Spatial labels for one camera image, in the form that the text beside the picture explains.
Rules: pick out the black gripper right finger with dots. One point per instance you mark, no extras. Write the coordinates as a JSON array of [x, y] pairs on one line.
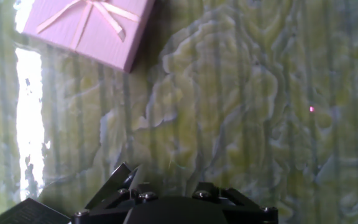
[[247, 214]]

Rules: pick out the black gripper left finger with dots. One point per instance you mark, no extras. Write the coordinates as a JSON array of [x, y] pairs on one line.
[[113, 211]]

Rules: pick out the green marble pattern mat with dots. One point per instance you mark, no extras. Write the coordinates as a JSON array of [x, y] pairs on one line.
[[228, 109]]

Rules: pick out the pink gift box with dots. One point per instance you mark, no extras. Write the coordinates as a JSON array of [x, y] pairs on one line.
[[89, 28]]

